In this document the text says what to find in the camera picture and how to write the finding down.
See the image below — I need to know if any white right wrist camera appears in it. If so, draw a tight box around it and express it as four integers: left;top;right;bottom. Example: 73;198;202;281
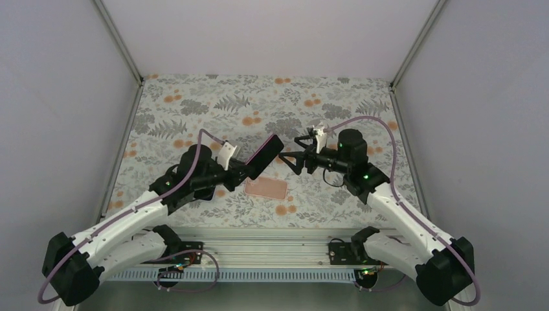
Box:
311;122;328;154

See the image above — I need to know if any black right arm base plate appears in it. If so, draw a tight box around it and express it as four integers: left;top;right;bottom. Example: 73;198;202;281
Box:
328;226;383;266

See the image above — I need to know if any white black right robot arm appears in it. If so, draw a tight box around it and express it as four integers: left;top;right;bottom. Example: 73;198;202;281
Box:
278;129;475;306

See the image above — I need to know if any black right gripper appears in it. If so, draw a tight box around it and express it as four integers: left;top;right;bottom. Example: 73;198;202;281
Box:
279;135;350;175

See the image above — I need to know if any grey slotted cable duct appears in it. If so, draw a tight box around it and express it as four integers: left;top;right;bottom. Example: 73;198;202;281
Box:
108;267;358;283

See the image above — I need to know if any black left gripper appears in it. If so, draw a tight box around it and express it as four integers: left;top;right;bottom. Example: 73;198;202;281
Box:
192;159;254;192

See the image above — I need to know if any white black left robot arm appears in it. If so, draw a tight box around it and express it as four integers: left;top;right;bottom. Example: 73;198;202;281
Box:
38;143;262;306

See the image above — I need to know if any right aluminium corner post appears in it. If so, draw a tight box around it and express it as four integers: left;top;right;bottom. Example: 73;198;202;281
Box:
390;0;449;93

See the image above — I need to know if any aluminium front rail frame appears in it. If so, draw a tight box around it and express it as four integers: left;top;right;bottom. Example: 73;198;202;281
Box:
49;226;473;311

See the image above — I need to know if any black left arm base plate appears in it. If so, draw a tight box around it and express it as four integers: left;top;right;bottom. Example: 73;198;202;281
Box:
144;241;204;266

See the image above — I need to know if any floral patterned table mat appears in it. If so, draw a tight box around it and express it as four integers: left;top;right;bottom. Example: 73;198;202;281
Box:
107;74;420;229

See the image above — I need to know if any black phone pink edge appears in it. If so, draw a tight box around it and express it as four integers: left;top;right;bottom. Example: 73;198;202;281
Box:
245;134;284;180

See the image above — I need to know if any pink phone case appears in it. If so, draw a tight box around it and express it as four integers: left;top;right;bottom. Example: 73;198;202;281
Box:
244;177;287;200

